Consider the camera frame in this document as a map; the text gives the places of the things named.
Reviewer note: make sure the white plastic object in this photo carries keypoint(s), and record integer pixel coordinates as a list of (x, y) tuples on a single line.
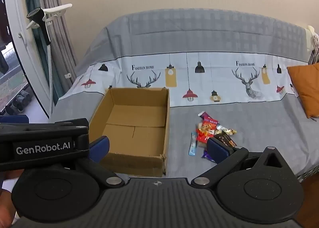
[(311, 32)]

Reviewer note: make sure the red square snack packet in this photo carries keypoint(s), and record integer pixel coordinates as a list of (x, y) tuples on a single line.
[(202, 138)]

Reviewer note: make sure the grey sofa with deer cover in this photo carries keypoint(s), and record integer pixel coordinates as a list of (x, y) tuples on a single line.
[(249, 118)]

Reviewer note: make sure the cardboard box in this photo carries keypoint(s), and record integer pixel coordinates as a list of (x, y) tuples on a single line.
[(139, 130)]

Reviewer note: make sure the white window frame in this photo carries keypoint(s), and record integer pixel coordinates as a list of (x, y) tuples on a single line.
[(17, 50)]

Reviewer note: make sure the person's left forearm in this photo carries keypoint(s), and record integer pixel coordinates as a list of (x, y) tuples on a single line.
[(5, 208)]

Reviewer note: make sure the blue stick snack packet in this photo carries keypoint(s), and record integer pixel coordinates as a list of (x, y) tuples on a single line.
[(193, 144)]

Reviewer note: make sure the grey shoe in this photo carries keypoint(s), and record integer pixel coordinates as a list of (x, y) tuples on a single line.
[(17, 104), (27, 97)]

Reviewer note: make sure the dark cloth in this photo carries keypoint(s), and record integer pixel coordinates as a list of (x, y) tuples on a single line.
[(313, 57)]

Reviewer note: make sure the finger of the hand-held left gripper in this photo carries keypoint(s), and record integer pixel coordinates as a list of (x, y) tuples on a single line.
[(44, 127)]

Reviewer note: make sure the dark brown snack packet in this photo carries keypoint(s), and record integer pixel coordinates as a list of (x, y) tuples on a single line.
[(225, 139)]

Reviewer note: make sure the purple snack packet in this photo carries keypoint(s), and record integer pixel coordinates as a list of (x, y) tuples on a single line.
[(202, 114), (206, 155)]

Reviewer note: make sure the grey curtain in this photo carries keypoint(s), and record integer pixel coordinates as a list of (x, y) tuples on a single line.
[(62, 43)]

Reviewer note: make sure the black steamer head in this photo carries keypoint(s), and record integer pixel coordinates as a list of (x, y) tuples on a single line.
[(39, 23)]

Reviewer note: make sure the white wall clip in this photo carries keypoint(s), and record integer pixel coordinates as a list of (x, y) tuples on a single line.
[(68, 75)]

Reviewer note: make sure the gold wrapped candy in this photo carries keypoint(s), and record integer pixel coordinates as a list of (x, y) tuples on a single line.
[(230, 131)]

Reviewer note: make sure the orange printed snack packet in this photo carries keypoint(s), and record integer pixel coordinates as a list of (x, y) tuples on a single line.
[(206, 128)]

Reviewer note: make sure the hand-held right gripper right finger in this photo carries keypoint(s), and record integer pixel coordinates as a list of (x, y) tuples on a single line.
[(218, 150)]

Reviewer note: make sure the metal steamer pole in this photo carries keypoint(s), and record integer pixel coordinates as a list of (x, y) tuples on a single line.
[(50, 73)]

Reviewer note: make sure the dark blue object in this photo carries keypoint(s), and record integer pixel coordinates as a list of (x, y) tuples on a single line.
[(15, 119)]

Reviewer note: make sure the silver wrapped candy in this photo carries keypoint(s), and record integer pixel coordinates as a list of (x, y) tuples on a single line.
[(220, 128)]

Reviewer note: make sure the white plastic hanger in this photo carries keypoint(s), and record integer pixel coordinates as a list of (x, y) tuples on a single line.
[(58, 9)]

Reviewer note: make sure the pink red snack packet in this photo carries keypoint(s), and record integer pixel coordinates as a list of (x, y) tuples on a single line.
[(211, 120)]

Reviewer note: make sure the orange cushion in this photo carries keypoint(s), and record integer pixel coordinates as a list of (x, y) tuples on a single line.
[(307, 88)]

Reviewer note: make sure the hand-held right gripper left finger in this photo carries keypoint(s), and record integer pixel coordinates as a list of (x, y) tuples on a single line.
[(99, 147)]

